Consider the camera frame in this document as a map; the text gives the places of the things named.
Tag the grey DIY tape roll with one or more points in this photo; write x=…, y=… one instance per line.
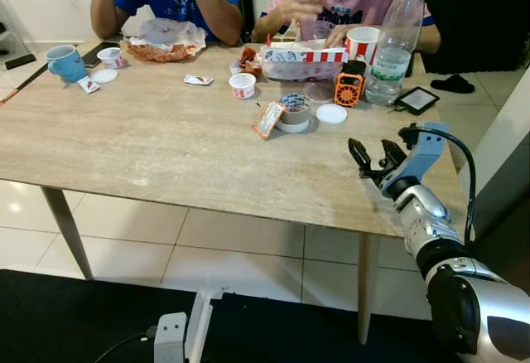
x=295, y=115

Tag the fried chicken piece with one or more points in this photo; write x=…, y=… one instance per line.
x=249, y=58

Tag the small white KFC cup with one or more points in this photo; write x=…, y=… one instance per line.
x=111, y=59
x=243, y=88

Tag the clear plastic water bottle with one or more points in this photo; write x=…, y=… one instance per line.
x=396, y=40

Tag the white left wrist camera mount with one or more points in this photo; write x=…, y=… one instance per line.
x=170, y=338

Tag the white red sauce packet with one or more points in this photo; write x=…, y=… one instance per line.
x=88, y=85
x=197, y=79

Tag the blue mug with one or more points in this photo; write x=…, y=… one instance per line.
x=68, y=65

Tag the wooden table leg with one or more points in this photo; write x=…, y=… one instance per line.
x=66, y=230
x=368, y=288

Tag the white tape roll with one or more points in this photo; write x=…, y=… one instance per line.
x=291, y=128

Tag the orange black device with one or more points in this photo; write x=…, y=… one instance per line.
x=349, y=89

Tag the black metal chair frame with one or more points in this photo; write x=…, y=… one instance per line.
x=245, y=7

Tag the red white striped paper cup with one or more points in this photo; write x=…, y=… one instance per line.
x=362, y=44

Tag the black phone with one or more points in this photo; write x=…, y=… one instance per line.
x=93, y=52

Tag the clear striped takeaway container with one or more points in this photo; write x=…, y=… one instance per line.
x=302, y=65

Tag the black slipper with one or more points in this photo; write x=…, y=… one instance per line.
x=454, y=84

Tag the clear plastic lid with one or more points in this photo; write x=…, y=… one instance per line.
x=319, y=91

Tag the white metal stand leg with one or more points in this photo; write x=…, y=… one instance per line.
x=201, y=321

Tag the white round plastic lid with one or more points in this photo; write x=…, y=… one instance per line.
x=331, y=113
x=104, y=75

